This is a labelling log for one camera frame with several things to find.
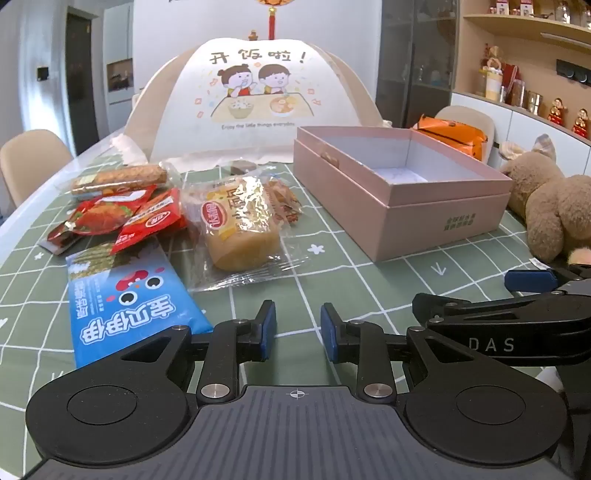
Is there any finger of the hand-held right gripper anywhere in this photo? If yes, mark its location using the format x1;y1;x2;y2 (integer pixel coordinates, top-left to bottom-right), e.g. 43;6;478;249
504;264;591;294
412;292;591;367

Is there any dark door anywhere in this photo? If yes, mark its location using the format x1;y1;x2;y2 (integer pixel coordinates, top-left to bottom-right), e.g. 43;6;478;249
65;13;100;144

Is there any red knot ornament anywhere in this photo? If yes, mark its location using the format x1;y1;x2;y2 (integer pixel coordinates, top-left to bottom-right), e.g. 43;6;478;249
256;0;289;40

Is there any blue snack packet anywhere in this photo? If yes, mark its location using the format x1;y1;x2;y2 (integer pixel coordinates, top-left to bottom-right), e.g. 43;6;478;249
66;242;214;370

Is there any wooden wall shelf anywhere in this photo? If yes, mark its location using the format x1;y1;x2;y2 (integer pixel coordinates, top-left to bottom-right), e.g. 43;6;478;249
463;13;591;40

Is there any red box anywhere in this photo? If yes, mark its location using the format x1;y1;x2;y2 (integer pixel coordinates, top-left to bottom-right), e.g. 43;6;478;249
503;65;520;104

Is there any glass cabinet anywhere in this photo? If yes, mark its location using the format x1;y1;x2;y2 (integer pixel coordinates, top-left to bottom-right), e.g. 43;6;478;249
376;0;460;127

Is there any yellow canister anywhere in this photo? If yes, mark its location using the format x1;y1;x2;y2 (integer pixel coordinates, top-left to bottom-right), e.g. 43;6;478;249
485;69;504;102

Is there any long biscuit packet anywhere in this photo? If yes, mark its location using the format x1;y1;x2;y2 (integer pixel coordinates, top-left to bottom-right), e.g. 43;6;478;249
55;161;183;197

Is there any orange bag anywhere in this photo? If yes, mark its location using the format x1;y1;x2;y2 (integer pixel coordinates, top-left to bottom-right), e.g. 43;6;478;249
412;114;489;162

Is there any brown plush bear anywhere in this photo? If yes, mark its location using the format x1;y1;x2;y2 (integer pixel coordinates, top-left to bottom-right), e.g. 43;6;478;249
501;134;591;261

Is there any pink cardboard box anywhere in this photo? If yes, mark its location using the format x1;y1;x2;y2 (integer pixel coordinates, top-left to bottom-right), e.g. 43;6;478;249
293;126;514;263

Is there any printed mesh food cover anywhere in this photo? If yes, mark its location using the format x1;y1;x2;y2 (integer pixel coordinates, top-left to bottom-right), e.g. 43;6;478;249
122;37;384;169

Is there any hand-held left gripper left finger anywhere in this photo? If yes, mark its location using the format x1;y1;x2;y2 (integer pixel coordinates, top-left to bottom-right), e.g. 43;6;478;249
117;300;278;407

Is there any yellow cake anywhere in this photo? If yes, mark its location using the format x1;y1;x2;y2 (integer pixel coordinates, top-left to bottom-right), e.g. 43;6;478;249
180;173;315;291

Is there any black hook rack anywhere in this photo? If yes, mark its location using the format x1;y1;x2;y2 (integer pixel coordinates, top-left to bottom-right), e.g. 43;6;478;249
556;59;591;86

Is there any white counter cabinet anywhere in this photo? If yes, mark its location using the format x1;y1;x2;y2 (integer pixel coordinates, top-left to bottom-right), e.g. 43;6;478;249
450;91;591;176

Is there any green grid tablecloth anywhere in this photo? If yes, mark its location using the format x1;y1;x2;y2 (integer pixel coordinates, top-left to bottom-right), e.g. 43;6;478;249
0;148;591;416

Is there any red snack packet with picture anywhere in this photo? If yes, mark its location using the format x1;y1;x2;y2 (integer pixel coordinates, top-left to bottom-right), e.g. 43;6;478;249
65;185;158;236

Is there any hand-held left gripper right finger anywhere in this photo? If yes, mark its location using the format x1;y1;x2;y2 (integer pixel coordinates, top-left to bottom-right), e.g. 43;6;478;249
321;302;476;403

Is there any beige chair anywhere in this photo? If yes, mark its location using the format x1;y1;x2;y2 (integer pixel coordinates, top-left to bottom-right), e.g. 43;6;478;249
0;129;75;208
434;105;496;162

